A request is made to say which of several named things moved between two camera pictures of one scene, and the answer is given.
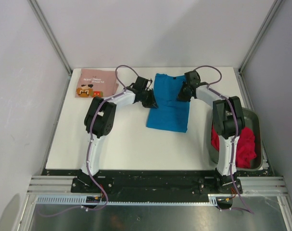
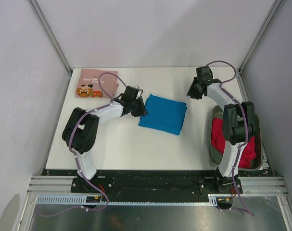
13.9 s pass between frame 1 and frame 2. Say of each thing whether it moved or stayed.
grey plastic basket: stayed
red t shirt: stayed
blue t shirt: moved
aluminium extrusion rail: stayed
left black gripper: moved
